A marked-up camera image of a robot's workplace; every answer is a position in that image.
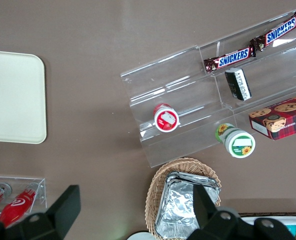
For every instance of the white round plate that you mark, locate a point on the white round plate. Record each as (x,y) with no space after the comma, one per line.
(140,236)

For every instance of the clear acrylic tiered display stand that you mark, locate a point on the clear acrylic tiered display stand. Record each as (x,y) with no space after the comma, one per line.
(188,100)

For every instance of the red lid yogurt cup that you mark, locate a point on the red lid yogurt cup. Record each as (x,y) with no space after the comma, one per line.
(166,118)

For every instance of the cream plastic tray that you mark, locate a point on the cream plastic tray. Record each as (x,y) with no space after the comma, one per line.
(15,97)

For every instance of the red plaid cookie box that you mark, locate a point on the red plaid cookie box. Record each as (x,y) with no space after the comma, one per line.
(283,117)

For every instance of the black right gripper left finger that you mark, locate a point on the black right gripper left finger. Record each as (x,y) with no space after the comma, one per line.
(68,205)

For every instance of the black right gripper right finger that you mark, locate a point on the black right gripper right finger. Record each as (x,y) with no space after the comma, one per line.
(201,205)

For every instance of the foil wrapped sandwich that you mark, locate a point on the foil wrapped sandwich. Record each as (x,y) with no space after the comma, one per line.
(179,207)
(205,181)

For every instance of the green sunflower yogurt cup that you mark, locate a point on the green sunflower yogurt cup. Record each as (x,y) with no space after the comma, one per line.
(238,143)

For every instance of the clear acrylic bottle box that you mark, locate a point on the clear acrylic bottle box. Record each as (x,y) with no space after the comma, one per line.
(38,187)

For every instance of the white snack bin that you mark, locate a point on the white snack bin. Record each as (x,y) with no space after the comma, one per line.
(295,225)

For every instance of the Snickers chocolate bar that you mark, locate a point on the Snickers chocolate bar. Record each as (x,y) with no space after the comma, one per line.
(229,59)
(278,31)

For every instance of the small black chocolate pack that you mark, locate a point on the small black chocolate pack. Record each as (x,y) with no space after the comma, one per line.
(238,83)

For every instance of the woven wicker basket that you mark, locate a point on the woven wicker basket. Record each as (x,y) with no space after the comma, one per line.
(155,190)

